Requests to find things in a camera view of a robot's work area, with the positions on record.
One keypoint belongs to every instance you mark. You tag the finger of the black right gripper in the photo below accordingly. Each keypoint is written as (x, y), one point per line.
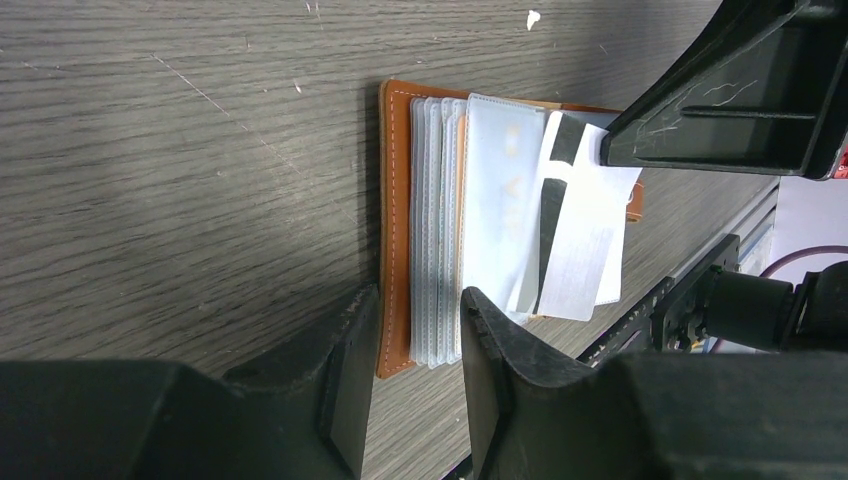
(762, 90)

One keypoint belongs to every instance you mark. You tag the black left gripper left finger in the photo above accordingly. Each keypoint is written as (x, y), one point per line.
(298, 411)

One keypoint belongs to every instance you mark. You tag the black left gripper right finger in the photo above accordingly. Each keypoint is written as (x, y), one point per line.
(535, 413)

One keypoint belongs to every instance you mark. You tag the brown leather card holder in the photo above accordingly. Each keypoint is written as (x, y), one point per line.
(458, 172)

